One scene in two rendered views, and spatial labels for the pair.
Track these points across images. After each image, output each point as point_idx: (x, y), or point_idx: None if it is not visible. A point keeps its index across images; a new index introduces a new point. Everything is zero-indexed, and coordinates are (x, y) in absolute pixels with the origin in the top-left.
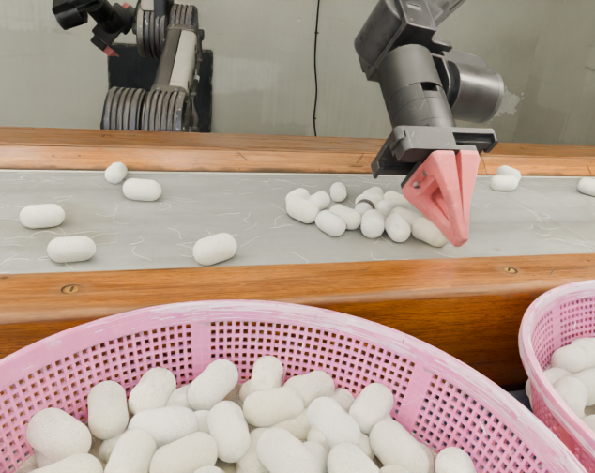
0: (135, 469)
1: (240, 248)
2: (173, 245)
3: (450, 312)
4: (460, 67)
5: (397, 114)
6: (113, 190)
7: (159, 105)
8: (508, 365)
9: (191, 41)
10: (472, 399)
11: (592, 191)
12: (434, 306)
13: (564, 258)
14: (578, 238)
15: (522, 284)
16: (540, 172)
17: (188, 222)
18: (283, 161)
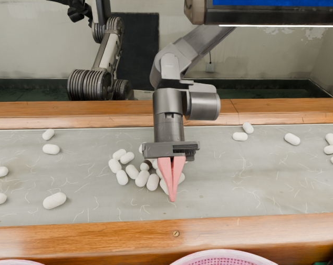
0: None
1: (73, 193)
2: (45, 191)
3: (134, 259)
4: (193, 98)
5: (154, 127)
6: (44, 144)
7: (91, 80)
8: None
9: (114, 40)
10: None
11: (290, 142)
12: (124, 257)
13: (215, 222)
14: (255, 186)
15: (173, 248)
16: (271, 122)
17: (62, 172)
18: (131, 121)
